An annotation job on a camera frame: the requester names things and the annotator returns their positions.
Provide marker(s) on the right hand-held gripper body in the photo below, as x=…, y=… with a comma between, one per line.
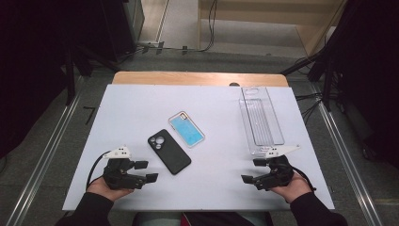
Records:
x=277, y=174

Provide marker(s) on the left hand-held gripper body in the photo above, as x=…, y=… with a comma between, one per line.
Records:
x=120, y=180

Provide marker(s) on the black phone case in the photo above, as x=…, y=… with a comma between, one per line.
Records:
x=172, y=153

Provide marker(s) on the clear plastic rack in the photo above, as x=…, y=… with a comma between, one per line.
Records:
x=262, y=125

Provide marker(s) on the iridescent phone case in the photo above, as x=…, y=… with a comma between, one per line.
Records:
x=187, y=130

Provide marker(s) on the person's left hand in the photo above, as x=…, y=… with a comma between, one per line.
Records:
x=102, y=188

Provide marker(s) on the person's right hand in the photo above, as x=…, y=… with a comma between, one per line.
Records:
x=295, y=189

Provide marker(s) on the white board sheet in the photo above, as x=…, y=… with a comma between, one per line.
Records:
x=125, y=109

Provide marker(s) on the dark round disc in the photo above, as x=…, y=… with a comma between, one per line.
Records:
x=234, y=84

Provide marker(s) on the black metal stand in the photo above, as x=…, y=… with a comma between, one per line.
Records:
x=70, y=78
x=320, y=69

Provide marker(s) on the dark cabinet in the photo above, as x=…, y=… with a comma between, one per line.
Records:
x=119, y=25

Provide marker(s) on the black curtain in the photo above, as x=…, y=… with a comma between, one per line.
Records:
x=373, y=62
x=28, y=62

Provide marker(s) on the light wooden shelf unit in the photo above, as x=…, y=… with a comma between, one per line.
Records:
x=266, y=12

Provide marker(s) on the metal floor rail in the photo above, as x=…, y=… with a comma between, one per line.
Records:
x=47, y=157
x=348, y=157

